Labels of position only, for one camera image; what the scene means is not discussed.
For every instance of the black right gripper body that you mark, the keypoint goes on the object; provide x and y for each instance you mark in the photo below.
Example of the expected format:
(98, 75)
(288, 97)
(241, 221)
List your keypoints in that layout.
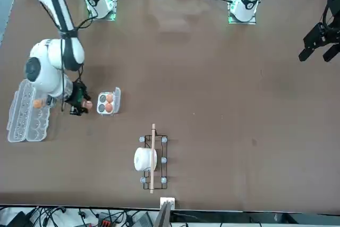
(76, 92)

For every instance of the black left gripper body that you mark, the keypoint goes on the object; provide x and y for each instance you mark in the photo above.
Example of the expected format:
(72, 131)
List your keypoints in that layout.
(334, 11)

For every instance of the brown egg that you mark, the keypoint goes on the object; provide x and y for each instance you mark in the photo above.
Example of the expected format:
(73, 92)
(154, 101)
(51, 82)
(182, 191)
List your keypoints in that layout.
(88, 104)
(109, 97)
(38, 103)
(108, 107)

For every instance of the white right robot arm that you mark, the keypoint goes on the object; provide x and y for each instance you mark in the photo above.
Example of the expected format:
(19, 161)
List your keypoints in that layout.
(47, 62)

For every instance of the white four-slot egg tray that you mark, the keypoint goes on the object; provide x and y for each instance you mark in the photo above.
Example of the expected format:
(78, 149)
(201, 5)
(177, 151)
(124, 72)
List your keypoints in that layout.
(105, 102)

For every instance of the transparent twelve-slot egg tray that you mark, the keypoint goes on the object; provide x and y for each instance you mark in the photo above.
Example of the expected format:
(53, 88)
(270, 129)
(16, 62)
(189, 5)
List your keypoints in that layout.
(18, 131)

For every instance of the red and black connector box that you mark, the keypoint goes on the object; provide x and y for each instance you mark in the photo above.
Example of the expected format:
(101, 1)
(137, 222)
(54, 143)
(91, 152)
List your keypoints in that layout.
(105, 222)

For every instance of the grey power adapter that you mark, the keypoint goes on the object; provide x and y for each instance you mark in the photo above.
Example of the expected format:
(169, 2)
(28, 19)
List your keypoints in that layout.
(144, 221)

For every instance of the white post bracket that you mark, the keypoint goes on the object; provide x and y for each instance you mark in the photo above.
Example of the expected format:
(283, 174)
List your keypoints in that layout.
(172, 201)

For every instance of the aluminium camera post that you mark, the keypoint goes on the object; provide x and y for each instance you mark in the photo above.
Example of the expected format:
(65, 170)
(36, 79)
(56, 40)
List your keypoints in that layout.
(163, 216)

